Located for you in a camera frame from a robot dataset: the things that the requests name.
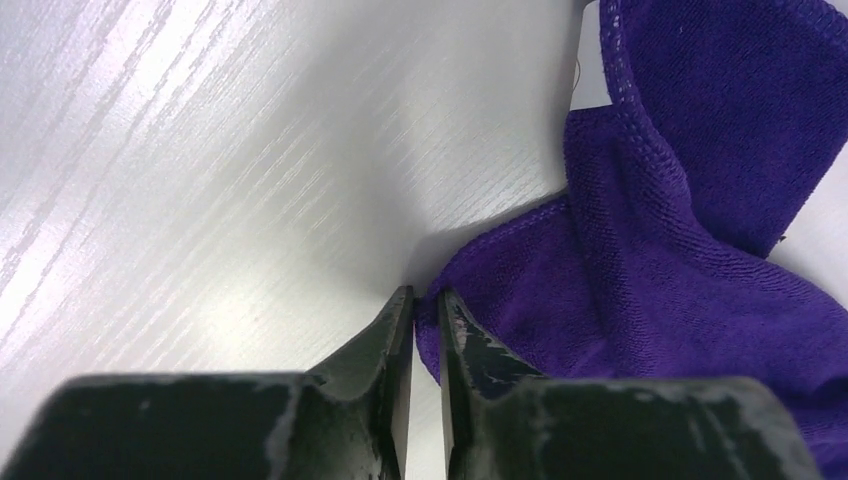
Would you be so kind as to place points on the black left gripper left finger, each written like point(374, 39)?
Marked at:
point(345, 418)

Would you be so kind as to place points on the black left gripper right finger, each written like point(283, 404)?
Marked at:
point(503, 419)

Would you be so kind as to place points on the purple cloth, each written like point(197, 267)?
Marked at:
point(722, 118)

